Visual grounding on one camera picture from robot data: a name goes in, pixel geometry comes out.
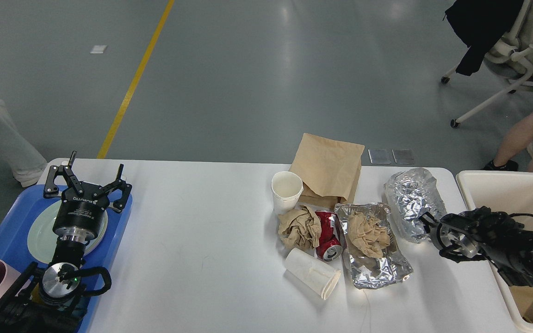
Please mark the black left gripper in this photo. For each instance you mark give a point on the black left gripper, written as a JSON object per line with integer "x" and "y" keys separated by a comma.
{"x": 79, "y": 215}

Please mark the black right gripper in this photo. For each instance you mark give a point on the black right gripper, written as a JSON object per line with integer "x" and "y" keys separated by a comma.
{"x": 453, "y": 244}

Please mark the aluminium foil ball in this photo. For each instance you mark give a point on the aluminium foil ball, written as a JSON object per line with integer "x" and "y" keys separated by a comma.
{"x": 410, "y": 194}

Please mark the brown napkin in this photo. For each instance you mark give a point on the brown napkin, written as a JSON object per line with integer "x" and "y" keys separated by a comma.
{"x": 366, "y": 235}
{"x": 300, "y": 228}

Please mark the light green plate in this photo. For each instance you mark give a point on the light green plate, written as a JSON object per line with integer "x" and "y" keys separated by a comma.
{"x": 41, "y": 239}

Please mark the aluminium foil tray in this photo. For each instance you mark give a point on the aluminium foil tray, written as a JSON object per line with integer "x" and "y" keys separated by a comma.
{"x": 365, "y": 272}

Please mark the dark green mug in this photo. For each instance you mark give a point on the dark green mug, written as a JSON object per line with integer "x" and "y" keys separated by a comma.
{"x": 35, "y": 295}

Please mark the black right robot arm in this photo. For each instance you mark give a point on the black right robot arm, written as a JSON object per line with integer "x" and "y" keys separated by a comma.
{"x": 482, "y": 234}

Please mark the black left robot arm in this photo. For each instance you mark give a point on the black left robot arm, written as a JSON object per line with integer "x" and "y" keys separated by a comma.
{"x": 62, "y": 236}

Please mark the yellow plate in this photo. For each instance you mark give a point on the yellow plate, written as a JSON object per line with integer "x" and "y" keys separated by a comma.
{"x": 94, "y": 243}

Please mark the metal floor plate right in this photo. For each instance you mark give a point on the metal floor plate right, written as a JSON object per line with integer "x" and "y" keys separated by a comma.
{"x": 403, "y": 156}

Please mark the metal floor plate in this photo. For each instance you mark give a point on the metal floor plate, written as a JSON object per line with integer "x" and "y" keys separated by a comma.
{"x": 379, "y": 156}
{"x": 403, "y": 156}

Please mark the metal floor plate left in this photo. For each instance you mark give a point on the metal floor plate left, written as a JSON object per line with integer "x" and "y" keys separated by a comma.
{"x": 379, "y": 156}

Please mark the crushed red soda can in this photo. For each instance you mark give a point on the crushed red soda can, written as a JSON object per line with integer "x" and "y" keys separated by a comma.
{"x": 329, "y": 246}

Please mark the beige plastic bin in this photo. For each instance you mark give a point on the beige plastic bin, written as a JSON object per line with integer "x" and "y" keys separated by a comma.
{"x": 511, "y": 192}

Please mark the person in grey trousers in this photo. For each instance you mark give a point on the person in grey trousers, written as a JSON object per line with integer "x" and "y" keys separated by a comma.
{"x": 26, "y": 163}

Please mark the lying white paper cup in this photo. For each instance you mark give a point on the lying white paper cup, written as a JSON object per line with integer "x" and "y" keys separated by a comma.
{"x": 317, "y": 275}

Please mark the upright white paper cup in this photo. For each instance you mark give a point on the upright white paper cup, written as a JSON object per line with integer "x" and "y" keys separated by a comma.
{"x": 286, "y": 187}

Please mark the white office chair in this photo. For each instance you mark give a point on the white office chair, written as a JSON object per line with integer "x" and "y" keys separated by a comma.
{"x": 511, "y": 58}

